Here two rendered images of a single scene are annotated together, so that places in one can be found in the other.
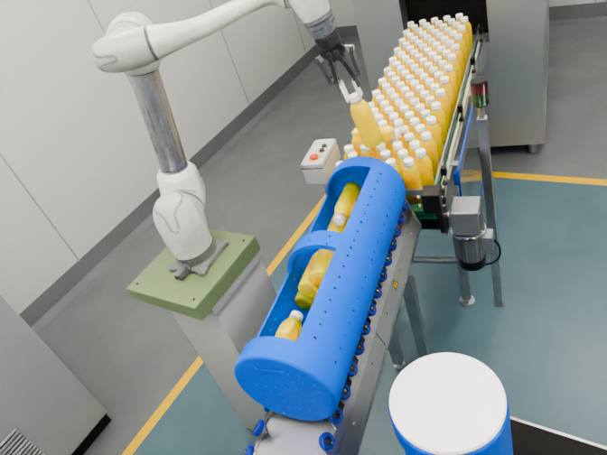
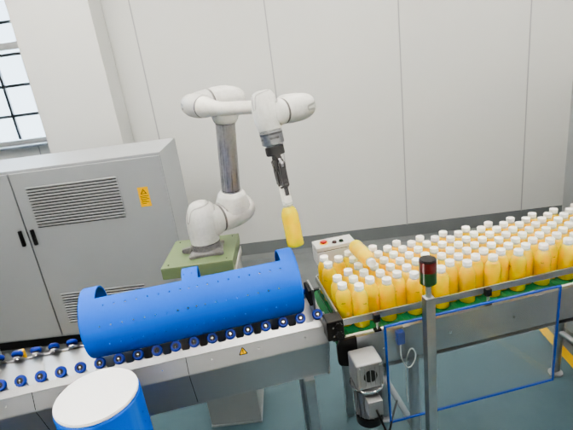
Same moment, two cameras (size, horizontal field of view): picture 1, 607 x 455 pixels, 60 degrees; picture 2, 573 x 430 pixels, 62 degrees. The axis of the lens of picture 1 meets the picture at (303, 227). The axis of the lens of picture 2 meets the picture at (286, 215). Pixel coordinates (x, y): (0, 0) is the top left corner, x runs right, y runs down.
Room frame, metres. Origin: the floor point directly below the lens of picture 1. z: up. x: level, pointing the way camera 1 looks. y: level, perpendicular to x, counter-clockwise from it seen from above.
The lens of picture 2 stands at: (0.39, -1.64, 2.08)
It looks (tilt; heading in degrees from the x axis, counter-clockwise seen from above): 20 degrees down; 48
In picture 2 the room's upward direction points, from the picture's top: 8 degrees counter-clockwise
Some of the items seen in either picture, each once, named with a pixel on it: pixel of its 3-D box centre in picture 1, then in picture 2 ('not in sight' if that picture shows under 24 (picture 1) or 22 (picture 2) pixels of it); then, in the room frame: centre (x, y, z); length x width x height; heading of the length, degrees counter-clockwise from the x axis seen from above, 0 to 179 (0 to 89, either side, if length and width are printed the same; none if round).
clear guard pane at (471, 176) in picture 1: (474, 165); (474, 354); (2.04, -0.87, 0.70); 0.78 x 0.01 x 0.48; 147
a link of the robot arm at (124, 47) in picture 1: (123, 51); (196, 105); (1.66, 0.32, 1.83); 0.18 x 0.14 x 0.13; 85
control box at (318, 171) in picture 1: (321, 161); (333, 250); (1.98, -0.17, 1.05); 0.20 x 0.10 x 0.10; 147
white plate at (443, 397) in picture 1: (445, 400); (96, 395); (0.73, -0.18, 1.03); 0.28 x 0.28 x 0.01
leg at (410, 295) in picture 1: (417, 327); (315, 430); (1.56, -0.33, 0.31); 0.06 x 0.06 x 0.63; 57
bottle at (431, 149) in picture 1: (429, 154); (387, 299); (1.82, -0.60, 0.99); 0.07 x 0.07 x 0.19
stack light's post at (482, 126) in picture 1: (491, 222); (431, 410); (1.78, -0.81, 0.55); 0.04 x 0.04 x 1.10; 57
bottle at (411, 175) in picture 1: (412, 181); (344, 305); (1.69, -0.47, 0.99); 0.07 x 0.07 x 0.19
